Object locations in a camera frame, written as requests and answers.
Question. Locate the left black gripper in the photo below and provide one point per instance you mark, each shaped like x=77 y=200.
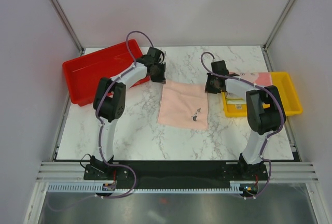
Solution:
x=161 y=78

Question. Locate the left aluminium frame post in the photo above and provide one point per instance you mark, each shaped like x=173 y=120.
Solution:
x=66 y=23

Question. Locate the yellow plastic bin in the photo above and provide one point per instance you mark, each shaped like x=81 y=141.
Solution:
x=289 y=97

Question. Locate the aluminium frame post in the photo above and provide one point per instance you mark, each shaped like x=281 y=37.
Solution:
x=66 y=23
x=287 y=8

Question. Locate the white slotted cable duct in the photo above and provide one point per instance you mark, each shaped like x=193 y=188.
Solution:
x=233 y=188

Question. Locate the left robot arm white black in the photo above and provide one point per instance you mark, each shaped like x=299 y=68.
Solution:
x=110 y=98

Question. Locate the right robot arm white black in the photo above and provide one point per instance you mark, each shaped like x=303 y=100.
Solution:
x=265 y=112

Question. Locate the pink striped towel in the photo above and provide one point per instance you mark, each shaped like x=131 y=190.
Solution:
x=262 y=79

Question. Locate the plain peach towel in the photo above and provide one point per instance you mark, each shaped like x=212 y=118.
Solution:
x=184 y=105

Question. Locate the red plastic bin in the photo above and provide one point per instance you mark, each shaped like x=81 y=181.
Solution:
x=83 y=74

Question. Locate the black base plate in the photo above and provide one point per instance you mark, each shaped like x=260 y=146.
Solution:
x=154 y=174

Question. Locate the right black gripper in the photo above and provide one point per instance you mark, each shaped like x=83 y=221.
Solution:
x=208 y=89

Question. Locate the right aluminium frame post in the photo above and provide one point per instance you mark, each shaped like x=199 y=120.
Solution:
x=287 y=8

